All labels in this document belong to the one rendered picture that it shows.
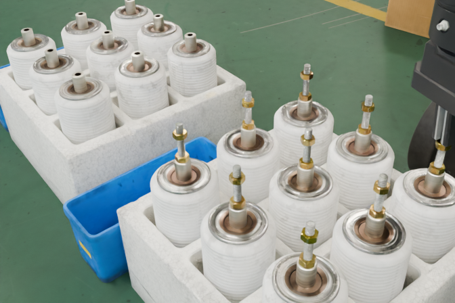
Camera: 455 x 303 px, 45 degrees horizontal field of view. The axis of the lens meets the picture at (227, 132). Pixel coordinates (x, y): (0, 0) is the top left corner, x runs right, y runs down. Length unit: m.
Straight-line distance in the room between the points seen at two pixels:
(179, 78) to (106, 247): 0.36
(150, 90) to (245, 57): 0.62
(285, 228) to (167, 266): 0.17
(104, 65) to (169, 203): 0.44
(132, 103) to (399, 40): 0.95
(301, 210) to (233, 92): 0.43
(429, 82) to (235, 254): 0.30
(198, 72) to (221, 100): 0.07
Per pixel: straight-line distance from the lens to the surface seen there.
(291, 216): 0.74
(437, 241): 0.78
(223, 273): 0.70
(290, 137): 0.86
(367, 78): 1.51
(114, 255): 0.94
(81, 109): 0.96
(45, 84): 1.07
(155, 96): 1.02
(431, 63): 0.68
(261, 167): 0.79
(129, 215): 0.82
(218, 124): 1.11
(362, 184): 0.81
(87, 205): 0.98
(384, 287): 0.71
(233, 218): 0.68
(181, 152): 0.73
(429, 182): 0.76
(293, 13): 1.87
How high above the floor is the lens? 0.74
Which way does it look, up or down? 36 degrees down
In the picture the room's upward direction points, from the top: 2 degrees counter-clockwise
